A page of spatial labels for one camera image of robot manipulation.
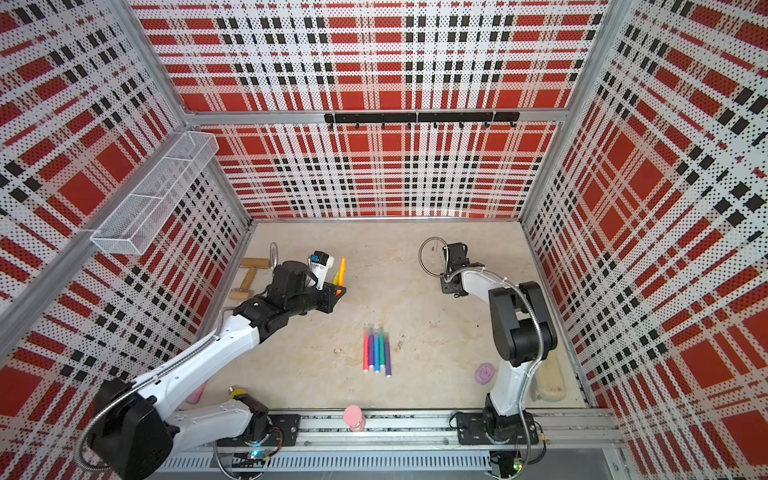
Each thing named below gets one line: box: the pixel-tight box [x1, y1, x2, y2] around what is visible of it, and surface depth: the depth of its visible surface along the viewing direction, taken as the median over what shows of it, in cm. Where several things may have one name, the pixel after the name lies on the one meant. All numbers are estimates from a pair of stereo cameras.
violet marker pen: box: [384, 331, 392, 378], surface depth 88 cm
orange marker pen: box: [336, 256, 347, 296], surface depth 81 cm
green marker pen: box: [378, 333, 385, 368], surface depth 88 cm
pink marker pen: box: [363, 330, 371, 371], surface depth 88 cm
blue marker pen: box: [369, 334, 375, 368], surface depth 88 cm
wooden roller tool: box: [228, 258, 269, 301], surface depth 103 cm
